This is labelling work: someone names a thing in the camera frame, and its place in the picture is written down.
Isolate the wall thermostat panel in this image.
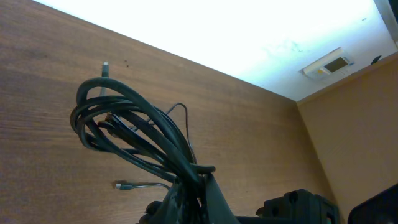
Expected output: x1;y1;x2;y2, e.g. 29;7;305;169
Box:
302;47;354;80

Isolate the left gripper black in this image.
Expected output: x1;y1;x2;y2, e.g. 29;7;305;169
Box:
237;189;340;224

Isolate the black cable bundle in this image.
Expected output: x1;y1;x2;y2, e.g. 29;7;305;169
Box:
69;77;216;194

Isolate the long black USB cable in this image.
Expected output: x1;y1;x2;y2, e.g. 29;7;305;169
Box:
99;61;198;191

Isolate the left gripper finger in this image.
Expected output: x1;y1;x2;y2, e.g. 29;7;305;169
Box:
139;174;239;224

